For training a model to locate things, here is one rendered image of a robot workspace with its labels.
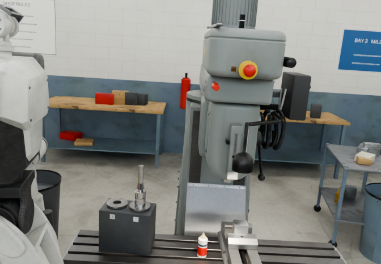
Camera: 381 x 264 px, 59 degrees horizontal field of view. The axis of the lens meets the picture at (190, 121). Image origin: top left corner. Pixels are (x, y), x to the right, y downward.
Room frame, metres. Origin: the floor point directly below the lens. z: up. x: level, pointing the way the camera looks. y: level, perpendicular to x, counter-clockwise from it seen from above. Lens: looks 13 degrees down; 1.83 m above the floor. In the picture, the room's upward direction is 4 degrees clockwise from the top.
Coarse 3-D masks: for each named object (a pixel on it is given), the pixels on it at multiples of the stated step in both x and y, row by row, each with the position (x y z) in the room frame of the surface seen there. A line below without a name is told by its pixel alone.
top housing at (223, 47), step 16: (208, 32) 1.24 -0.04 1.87; (224, 32) 1.11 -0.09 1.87; (240, 32) 1.11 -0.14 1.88; (256, 32) 1.11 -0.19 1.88; (272, 32) 1.12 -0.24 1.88; (208, 48) 1.16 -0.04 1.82; (224, 48) 1.11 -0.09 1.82; (240, 48) 1.11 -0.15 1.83; (256, 48) 1.11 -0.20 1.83; (272, 48) 1.11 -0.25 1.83; (208, 64) 1.15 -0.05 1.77; (224, 64) 1.11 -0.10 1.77; (256, 64) 1.11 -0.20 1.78; (272, 64) 1.11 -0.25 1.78
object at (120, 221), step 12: (108, 204) 1.31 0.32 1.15; (120, 204) 1.32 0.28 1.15; (132, 204) 1.33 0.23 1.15; (108, 216) 1.28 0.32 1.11; (120, 216) 1.27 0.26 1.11; (132, 216) 1.26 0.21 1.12; (144, 216) 1.26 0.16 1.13; (108, 228) 1.28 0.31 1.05; (120, 228) 1.27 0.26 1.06; (132, 228) 1.26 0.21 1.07; (144, 228) 1.26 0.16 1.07; (108, 240) 1.28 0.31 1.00; (120, 240) 1.27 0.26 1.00; (132, 240) 1.26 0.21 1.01; (144, 240) 1.26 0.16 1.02; (120, 252) 1.27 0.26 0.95; (132, 252) 1.26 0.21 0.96; (144, 252) 1.26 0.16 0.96
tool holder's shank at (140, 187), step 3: (138, 165) 1.32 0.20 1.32; (141, 165) 1.32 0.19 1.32; (138, 168) 1.32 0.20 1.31; (141, 168) 1.31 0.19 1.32; (138, 171) 1.32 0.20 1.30; (141, 171) 1.31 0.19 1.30; (138, 174) 1.31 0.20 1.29; (141, 174) 1.31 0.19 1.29; (138, 177) 1.31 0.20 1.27; (141, 177) 1.31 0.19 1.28; (138, 180) 1.31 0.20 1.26; (141, 180) 1.31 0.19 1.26; (138, 183) 1.31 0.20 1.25; (141, 183) 1.31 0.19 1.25; (138, 186) 1.31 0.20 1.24; (141, 186) 1.31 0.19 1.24; (138, 189) 1.31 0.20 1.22; (141, 189) 1.31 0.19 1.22
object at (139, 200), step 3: (135, 195) 1.31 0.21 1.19; (138, 195) 1.30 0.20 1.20; (141, 195) 1.30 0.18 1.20; (144, 195) 1.31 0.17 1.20; (135, 198) 1.31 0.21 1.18; (138, 198) 1.30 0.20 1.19; (141, 198) 1.30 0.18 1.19; (144, 198) 1.31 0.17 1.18; (135, 201) 1.31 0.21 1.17; (138, 201) 1.30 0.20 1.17; (141, 201) 1.30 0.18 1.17; (144, 201) 1.31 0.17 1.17; (135, 204) 1.31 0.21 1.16; (138, 204) 1.30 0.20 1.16; (141, 204) 1.30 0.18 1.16; (144, 204) 1.31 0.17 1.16
